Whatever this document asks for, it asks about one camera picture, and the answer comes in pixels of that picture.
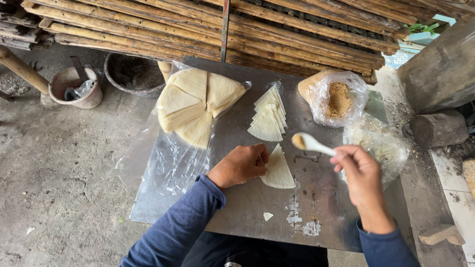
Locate person's right hand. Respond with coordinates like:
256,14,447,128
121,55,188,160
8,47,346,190
330,145,387,210

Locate person's left hand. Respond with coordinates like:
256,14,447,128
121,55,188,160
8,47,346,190
206,143,270,191

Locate single triangular pastry wrapper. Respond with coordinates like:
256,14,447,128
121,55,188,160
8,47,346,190
260,143,297,189

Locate white plastic spoon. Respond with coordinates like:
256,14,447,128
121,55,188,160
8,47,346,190
291,132,337,157

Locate crumpled clear plastic bag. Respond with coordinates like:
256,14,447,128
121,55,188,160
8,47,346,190
341,113,409,186

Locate small stack of triangular wrappers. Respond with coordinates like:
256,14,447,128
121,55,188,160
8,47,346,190
247,85,288,142

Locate large clear plastic bag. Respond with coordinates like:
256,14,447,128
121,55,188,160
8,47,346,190
113,60,252,198

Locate large pile of wrapper wedges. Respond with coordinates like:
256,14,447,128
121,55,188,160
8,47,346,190
157,68,246,150

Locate plastic bag of brown filling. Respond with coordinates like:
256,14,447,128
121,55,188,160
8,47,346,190
298,70,369,128

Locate person's dark trousers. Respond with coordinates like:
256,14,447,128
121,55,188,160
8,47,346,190
181,232,329,267

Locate short wooden log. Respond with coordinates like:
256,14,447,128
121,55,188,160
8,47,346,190
409,110,470,149

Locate small wooden block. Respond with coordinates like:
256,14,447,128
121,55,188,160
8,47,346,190
419,224,466,246

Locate short bamboo table leg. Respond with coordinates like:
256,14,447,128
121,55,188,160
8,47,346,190
157,61,172,83

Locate stack of bamboo poles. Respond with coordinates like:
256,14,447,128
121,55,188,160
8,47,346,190
20,0,438,86

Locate grey concrete slab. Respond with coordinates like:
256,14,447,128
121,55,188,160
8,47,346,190
397,17,475,115

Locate red metal rod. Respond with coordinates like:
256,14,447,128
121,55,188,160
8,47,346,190
221,0,231,63

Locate dark round basin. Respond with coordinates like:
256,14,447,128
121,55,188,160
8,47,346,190
104,53,166,98

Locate green plant in blue pot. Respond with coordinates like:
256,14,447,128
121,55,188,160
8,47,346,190
404,14,457,47

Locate pink plastic bucket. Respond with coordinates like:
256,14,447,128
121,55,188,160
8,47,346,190
48,67,104,110

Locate pile of old wood planks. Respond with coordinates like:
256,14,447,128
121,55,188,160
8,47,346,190
0,0,56,51

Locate thick bamboo post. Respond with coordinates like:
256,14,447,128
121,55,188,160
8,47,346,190
0,45,50,95

